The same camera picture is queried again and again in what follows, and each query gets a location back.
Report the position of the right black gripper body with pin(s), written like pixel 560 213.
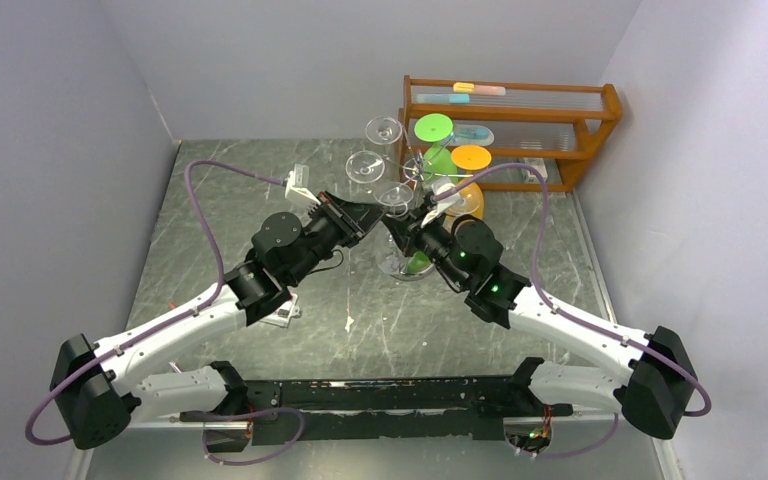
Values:
pixel 408 230

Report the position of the clear wine glass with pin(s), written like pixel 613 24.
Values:
pixel 384 130
pixel 396 199
pixel 365 167

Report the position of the wooden shelf rack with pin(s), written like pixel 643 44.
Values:
pixel 566 125

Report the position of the chrome wine glass rack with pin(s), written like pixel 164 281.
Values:
pixel 409 174

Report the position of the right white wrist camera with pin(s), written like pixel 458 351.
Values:
pixel 440 197

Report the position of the yellow pink eraser bar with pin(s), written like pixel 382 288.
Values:
pixel 478 89

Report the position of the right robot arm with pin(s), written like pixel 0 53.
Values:
pixel 647 377

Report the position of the green plastic wine glass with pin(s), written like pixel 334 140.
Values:
pixel 436 130

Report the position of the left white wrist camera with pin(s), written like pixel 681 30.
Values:
pixel 295 188

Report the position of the blue bar on shelf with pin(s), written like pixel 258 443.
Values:
pixel 442 98

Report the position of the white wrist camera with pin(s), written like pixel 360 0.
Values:
pixel 440 197
pixel 295 188

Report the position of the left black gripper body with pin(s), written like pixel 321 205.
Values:
pixel 333 228

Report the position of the clear plastic card case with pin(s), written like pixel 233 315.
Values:
pixel 283 315

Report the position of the small white box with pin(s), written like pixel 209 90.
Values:
pixel 535 171

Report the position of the blue oval plate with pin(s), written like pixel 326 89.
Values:
pixel 467 134

